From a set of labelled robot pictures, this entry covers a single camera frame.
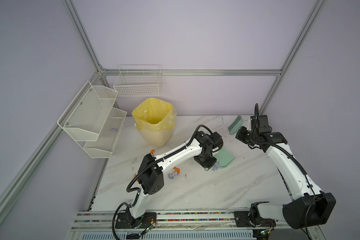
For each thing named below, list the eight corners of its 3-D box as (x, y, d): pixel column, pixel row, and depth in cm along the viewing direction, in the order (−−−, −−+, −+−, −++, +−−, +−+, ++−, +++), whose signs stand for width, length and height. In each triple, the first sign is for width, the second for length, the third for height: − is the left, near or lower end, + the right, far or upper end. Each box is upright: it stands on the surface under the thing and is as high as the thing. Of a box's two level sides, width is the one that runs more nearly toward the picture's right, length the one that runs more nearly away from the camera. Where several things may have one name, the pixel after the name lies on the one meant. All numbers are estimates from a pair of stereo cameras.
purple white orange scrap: (167, 176, 91) (167, 175, 89) (175, 167, 95) (174, 165, 93) (173, 181, 89) (173, 179, 87) (180, 171, 93) (180, 169, 91)
